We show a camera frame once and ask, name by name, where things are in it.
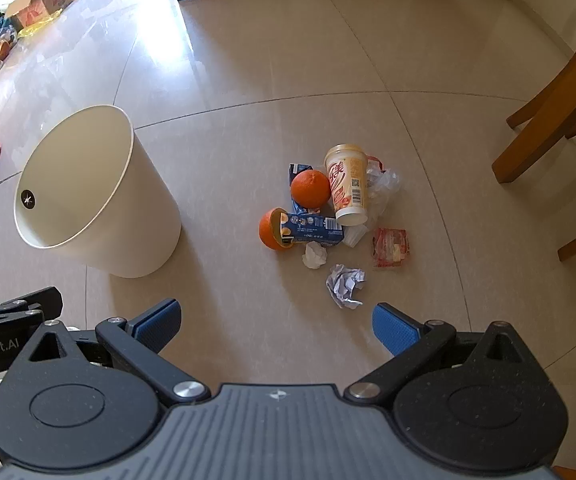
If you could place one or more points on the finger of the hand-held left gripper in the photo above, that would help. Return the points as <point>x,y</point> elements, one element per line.
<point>43,302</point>

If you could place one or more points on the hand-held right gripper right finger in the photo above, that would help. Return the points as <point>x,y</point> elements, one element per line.
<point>392,330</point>

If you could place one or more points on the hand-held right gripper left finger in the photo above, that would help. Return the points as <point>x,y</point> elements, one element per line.
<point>158,322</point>

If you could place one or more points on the white trash bin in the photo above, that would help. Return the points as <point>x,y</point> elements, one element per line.
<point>138,210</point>

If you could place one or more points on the orange peel half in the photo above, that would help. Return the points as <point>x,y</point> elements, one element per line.
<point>269,230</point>

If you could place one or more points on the clear plastic bag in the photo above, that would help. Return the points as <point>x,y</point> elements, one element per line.
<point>383,185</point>

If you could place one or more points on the milk tea paper cup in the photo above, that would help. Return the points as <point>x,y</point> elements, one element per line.
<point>347,185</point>

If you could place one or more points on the crumpled printed paper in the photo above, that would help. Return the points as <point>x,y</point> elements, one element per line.
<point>345,285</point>

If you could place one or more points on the red snack wrapper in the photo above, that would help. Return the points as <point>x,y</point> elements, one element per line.
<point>390,246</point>

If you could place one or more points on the small clear plastic cup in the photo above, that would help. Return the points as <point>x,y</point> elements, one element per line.
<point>355,236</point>

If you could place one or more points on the white crumpled tissue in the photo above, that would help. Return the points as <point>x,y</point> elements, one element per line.
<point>314,255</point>

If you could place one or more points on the round orange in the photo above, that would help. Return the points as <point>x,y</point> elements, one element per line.
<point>310,187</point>

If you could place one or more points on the yellow plastic bag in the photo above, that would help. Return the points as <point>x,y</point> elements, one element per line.
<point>35,27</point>

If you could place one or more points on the wooden chair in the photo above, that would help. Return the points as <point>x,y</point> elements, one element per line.
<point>552,90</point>

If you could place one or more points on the open cardboard box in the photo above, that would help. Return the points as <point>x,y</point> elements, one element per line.
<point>30,7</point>

